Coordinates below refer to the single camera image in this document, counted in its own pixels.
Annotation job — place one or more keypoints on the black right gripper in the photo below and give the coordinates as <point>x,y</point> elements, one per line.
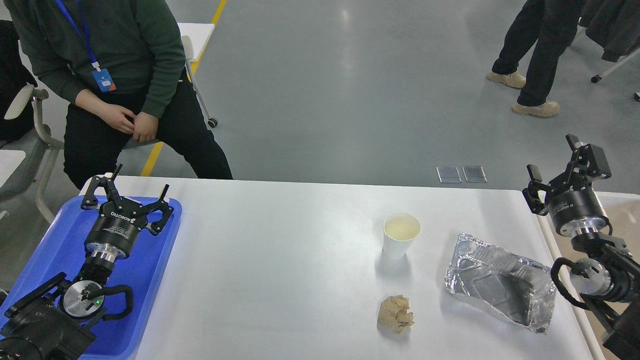
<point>570,199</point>

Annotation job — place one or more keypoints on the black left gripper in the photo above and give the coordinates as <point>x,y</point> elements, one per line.
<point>114,229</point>

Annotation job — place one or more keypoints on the white paper cup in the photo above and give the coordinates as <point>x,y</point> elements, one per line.
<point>399,231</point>

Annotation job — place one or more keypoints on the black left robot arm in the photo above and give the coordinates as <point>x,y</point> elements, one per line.
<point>88,289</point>

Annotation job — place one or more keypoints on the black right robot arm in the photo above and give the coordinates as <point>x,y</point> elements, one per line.
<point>606,281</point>

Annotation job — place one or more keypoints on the blue plastic tray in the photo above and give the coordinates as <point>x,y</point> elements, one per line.
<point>62,249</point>

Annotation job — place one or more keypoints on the right floor socket plate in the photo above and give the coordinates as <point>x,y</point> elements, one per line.
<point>474,174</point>

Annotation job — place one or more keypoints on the floor socket plate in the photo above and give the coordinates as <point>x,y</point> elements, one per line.
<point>474,174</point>
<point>448,174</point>

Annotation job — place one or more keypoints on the left floor socket plate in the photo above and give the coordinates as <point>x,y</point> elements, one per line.
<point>448,174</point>

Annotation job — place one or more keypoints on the grey office chair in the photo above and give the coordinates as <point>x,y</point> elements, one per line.
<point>30,159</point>

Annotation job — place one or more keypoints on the blue id badge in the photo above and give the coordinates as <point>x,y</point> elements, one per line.
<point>104,80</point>

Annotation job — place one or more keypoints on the seated person green sweater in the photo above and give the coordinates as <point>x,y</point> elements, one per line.
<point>120,64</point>

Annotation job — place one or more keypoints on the standing person dark clothes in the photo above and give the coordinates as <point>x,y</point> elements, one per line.
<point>533,44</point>

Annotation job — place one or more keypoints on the rolling rack with coats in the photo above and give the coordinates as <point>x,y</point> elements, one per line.
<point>615,26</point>

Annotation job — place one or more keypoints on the white side table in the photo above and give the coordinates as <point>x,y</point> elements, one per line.
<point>195,37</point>

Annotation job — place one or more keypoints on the crumpled brown paper ball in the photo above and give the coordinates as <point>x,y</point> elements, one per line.
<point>394,314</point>

